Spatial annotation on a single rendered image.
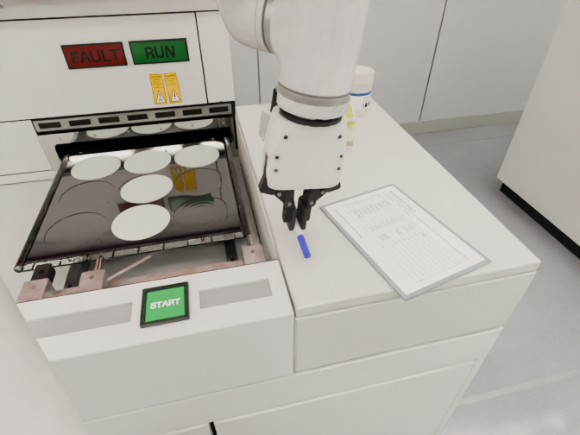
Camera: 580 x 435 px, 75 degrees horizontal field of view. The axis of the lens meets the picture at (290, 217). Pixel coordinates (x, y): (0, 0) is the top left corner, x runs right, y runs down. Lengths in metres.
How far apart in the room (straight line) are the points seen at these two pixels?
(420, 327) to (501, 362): 1.15
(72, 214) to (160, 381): 0.39
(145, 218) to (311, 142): 0.39
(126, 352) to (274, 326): 0.17
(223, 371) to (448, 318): 0.32
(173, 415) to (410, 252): 0.40
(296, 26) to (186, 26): 0.53
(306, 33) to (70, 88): 0.68
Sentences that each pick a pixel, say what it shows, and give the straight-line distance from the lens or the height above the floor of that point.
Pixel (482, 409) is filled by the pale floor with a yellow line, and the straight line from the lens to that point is 1.61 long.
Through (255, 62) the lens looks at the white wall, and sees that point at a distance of 2.51.
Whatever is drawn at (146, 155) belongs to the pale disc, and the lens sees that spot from 0.94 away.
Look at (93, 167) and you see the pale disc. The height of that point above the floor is 0.90.
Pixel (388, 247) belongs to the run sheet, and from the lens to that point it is 0.55.
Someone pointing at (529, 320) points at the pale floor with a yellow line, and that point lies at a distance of 1.93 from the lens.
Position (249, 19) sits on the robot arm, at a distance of 0.44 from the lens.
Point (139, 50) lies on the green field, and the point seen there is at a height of 1.10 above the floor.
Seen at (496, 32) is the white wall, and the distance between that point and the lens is 3.17.
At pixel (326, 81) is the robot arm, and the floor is 1.20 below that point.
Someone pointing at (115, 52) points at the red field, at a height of 1.10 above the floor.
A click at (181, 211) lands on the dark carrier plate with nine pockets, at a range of 0.73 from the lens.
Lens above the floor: 1.34
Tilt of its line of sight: 39 degrees down
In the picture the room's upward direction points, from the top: straight up
